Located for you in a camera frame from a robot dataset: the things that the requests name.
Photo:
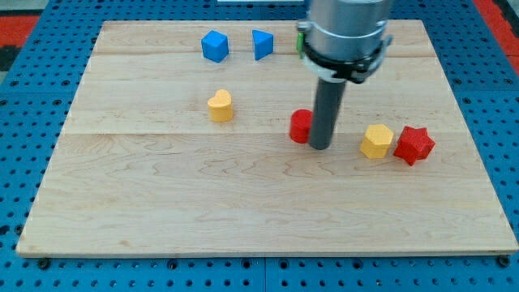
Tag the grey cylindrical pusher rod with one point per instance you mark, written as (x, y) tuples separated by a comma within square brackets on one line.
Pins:
[(326, 108)]

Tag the yellow hexagon block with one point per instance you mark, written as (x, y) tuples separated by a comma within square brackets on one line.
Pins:
[(376, 141)]

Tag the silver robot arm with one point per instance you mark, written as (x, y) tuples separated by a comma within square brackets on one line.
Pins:
[(342, 41)]

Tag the red star block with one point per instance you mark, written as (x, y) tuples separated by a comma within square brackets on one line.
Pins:
[(414, 144)]

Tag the red cylinder block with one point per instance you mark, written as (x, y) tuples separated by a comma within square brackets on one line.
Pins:
[(300, 125)]

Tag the green block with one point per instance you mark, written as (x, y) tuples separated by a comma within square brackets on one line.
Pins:
[(299, 44)]

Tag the blue triangular block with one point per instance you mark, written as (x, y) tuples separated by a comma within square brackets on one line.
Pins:
[(263, 44)]

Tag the yellow heart block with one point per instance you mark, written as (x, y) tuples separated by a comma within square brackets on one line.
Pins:
[(220, 106)]

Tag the blue cube block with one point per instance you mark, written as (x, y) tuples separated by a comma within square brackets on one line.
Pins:
[(215, 46)]

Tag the wooden board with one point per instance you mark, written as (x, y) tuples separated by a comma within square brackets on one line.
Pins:
[(141, 171)]

